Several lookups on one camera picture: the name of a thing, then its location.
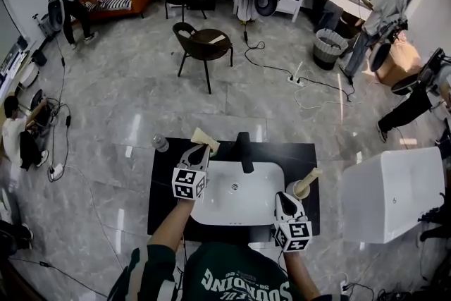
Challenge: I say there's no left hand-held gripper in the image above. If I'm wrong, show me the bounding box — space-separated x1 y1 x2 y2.
171 143 212 202

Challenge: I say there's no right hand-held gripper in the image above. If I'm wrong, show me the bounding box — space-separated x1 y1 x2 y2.
273 190 314 254

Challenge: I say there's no white mug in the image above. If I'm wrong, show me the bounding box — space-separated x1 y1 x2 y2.
285 179 311 201

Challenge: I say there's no person's left forearm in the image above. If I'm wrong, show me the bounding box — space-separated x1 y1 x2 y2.
146 199 198 253

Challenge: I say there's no person's right forearm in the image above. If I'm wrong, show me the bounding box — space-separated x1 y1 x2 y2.
283 250 321 299

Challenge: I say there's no clear plastic bottle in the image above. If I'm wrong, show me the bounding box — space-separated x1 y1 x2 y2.
151 133 171 153

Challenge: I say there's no white sink basin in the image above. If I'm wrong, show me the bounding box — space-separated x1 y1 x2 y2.
190 160 285 226

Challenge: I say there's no black countertop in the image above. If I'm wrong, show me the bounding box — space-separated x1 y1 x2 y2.
147 137 321 243

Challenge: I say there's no black faucet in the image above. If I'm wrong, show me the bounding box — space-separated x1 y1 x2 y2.
235 132 255 173

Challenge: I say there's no person's green printed shirt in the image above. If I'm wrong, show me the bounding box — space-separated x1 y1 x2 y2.
107 241 348 301

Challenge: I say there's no white bathtub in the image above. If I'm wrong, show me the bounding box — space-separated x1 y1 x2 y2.
341 146 447 245

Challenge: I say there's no dark wicker chair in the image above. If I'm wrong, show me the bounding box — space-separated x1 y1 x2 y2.
171 21 235 95

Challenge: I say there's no grey white laundry basket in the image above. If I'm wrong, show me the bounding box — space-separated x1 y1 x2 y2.
312 27 350 71

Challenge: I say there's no striped blanket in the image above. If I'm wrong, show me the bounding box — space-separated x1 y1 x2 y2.
82 0 133 13

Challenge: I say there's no large cardboard box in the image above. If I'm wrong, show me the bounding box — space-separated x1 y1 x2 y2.
373 40 422 87

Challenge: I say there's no round white device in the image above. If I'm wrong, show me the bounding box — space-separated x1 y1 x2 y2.
19 65 39 87

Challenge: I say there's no small black box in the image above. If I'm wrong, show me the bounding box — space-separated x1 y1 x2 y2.
30 49 49 67

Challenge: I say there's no grey wheeled machine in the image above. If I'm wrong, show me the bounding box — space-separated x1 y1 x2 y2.
32 12 59 42

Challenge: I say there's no low window bench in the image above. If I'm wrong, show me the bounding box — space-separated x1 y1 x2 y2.
0 35 32 106

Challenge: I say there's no white cable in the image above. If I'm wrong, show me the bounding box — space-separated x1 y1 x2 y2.
292 61 353 110

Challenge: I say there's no black cable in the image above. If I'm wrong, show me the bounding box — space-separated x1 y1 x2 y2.
242 30 295 78
297 75 357 104
8 257 110 299

